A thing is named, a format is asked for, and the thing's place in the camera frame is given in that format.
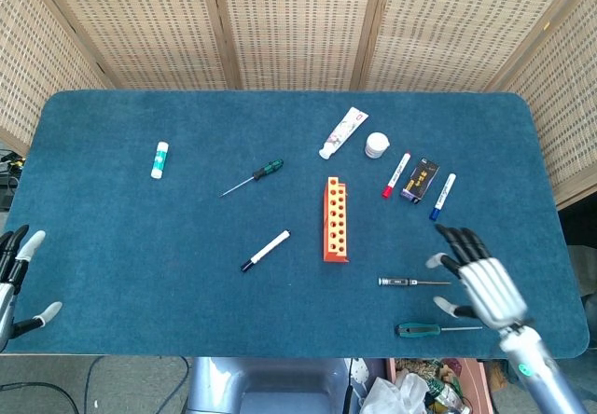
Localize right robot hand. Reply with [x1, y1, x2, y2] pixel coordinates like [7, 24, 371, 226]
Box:
[424, 224, 531, 332]

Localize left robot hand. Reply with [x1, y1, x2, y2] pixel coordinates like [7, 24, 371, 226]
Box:
[0, 225, 63, 352]

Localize teal handled screwdriver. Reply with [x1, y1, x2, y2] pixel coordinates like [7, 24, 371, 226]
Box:
[395, 322, 484, 338]

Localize black metal precision screwdriver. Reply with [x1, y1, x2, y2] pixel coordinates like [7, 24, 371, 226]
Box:
[377, 277, 452, 287]

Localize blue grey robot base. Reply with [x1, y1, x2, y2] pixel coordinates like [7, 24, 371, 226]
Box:
[185, 356, 355, 414]

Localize pink bin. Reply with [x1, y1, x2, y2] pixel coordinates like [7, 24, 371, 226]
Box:
[386, 357, 495, 414]

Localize blue capped whiteboard marker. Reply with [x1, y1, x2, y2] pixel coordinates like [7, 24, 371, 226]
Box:
[429, 172, 458, 222]

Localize black purple small box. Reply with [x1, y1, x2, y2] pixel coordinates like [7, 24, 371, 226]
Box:
[399, 156, 441, 204]

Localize white plastic bag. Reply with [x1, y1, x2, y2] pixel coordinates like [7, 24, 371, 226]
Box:
[361, 371, 430, 414]

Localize blue felt table mat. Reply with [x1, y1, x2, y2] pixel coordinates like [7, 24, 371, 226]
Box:
[0, 90, 590, 359]

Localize red capped whiteboard marker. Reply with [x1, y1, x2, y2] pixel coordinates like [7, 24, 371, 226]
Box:
[382, 151, 412, 200]

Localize orange tool holder block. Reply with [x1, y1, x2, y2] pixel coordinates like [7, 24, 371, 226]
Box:
[321, 175, 351, 264]

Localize white round jar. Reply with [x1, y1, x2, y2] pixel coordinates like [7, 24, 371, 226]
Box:
[364, 131, 390, 159]

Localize white green glue stick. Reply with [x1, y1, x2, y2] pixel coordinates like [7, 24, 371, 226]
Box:
[150, 141, 169, 180]

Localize white cream tube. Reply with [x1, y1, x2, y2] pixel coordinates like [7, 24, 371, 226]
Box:
[318, 106, 369, 160]

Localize black capped whiteboard marker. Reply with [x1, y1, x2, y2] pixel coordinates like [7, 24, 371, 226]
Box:
[240, 229, 292, 273]

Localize woven wooden folding screen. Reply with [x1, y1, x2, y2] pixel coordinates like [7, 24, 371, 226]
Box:
[0, 0, 597, 210]

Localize black floor cable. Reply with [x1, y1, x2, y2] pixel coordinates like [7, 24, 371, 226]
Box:
[0, 356, 192, 414]

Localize green black handled screwdriver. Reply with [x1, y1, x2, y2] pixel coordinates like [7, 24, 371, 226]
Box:
[219, 159, 285, 199]

